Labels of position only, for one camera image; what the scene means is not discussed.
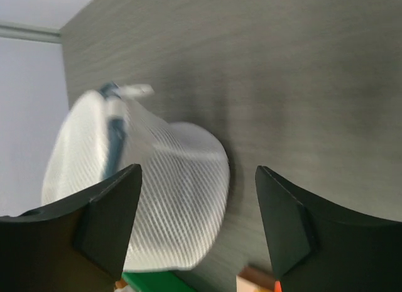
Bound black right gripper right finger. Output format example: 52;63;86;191
255;166;401;291

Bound white mesh laundry bag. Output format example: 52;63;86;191
41;82;230;272

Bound aluminium frame rail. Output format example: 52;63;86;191
1;23;61;43

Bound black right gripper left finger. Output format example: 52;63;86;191
1;165;142;291

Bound green plastic tray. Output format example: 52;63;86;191
122;271;195;292

